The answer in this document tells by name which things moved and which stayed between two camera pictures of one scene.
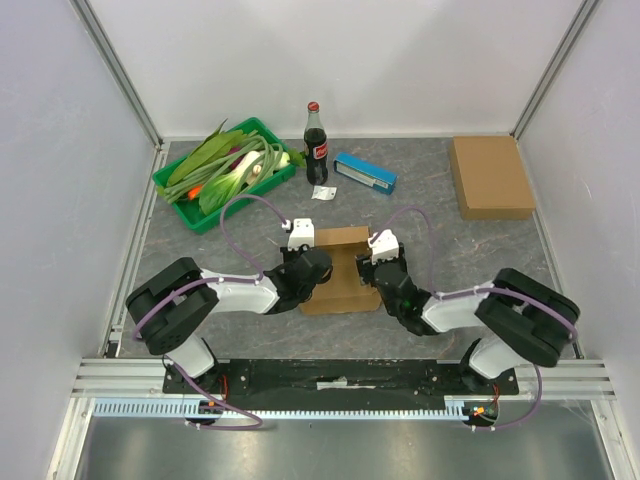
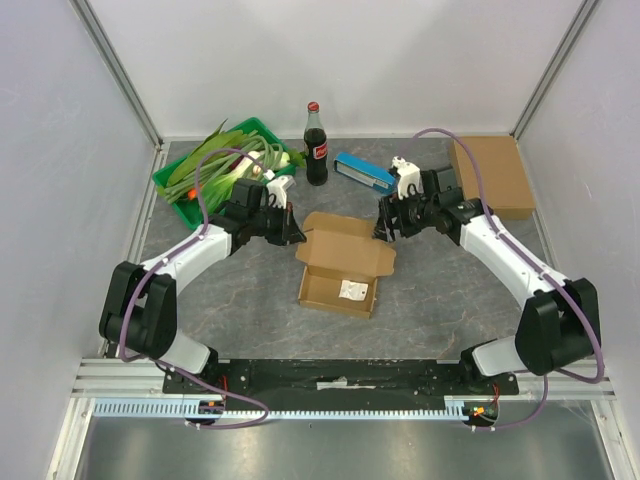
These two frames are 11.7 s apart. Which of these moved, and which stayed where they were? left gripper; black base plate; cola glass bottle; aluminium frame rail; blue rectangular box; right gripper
Moved: right gripper; left gripper
Stayed: blue rectangular box; cola glass bottle; aluminium frame rail; black base plate
